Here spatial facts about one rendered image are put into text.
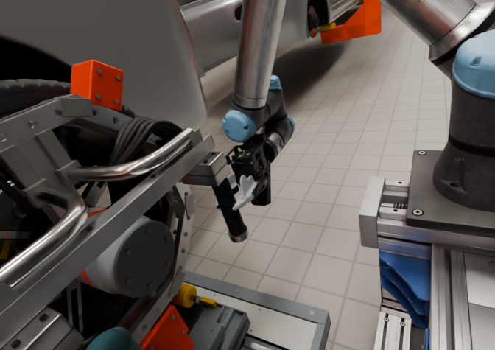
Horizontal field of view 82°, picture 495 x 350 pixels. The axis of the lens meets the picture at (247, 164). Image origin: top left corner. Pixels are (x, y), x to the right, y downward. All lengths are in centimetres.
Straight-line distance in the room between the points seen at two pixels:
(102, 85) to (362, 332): 121
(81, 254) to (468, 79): 55
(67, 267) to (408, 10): 64
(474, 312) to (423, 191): 19
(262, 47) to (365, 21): 339
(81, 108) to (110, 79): 9
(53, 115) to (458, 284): 71
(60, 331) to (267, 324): 100
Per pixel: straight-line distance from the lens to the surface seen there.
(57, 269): 40
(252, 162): 61
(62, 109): 60
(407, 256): 66
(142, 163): 47
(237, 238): 62
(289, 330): 127
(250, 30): 55
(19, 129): 57
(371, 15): 390
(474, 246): 63
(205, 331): 119
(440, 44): 62
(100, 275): 54
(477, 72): 49
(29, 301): 40
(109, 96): 65
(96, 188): 75
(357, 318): 137
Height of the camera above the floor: 117
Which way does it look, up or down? 28 degrees down
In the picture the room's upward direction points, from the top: 17 degrees counter-clockwise
